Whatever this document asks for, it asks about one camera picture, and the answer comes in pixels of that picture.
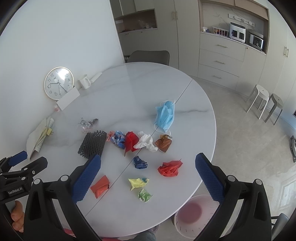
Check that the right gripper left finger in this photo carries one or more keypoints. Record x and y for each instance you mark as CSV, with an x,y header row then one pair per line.
x,y
41,219

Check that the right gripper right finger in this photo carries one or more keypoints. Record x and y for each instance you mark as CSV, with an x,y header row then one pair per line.
x,y
254,219

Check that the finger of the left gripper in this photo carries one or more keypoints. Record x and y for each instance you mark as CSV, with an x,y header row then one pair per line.
x,y
14,160
27,172

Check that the blue white printed wrapper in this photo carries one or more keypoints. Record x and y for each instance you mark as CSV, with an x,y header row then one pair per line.
x,y
118,139

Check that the yellow blue paper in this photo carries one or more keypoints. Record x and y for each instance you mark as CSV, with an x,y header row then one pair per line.
x,y
138,183

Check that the pink white trash bin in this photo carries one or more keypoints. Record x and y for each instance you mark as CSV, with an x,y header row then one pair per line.
x,y
190,220

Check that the person's left hand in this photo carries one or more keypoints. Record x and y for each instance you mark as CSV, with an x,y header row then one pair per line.
x,y
17,216

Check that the folded papers stack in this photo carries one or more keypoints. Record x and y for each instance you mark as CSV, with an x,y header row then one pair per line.
x,y
36,138

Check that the orange red folded paper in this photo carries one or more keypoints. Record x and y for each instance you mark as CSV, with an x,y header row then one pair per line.
x,y
100,186

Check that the black foam mesh sleeve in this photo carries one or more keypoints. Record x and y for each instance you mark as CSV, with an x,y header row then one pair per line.
x,y
93,144

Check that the clear plastic bottle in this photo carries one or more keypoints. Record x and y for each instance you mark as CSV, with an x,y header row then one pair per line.
x,y
87,126

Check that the white card stand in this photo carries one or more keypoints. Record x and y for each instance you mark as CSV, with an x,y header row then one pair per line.
x,y
68,98

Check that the pink crumpled paper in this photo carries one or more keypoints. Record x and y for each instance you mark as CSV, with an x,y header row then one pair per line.
x,y
110,135

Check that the green crumpled paper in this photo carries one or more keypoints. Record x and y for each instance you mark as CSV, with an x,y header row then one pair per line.
x,y
144,195

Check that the white mug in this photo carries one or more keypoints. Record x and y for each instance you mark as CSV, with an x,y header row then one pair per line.
x,y
85,82

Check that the dark blue crumpled wrapper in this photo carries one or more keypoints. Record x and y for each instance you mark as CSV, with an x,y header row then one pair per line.
x,y
139,163

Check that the white tube on table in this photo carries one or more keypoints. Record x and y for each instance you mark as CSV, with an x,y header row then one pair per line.
x,y
95,77

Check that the brown snack wrapper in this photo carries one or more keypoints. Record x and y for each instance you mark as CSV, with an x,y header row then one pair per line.
x,y
163,143

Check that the grey plastic stool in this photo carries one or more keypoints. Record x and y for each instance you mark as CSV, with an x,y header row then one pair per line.
x,y
277,103

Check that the white plastic stool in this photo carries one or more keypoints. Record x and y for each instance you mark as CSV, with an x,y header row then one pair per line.
x,y
261,95

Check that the white crumpled tissue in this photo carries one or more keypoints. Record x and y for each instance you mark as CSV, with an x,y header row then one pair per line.
x,y
145,141

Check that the blue face mask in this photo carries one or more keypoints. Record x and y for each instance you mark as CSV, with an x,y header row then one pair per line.
x,y
165,116

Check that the dark grey chair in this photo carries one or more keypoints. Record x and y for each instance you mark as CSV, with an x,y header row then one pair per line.
x,y
160,57

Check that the silver toaster oven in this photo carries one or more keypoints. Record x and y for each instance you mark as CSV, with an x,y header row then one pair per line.
x,y
256,40

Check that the white countertop appliance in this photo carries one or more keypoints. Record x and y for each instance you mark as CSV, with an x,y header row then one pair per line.
x,y
237,32

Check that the white round wall clock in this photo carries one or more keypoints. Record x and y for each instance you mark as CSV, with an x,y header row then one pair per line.
x,y
58,82

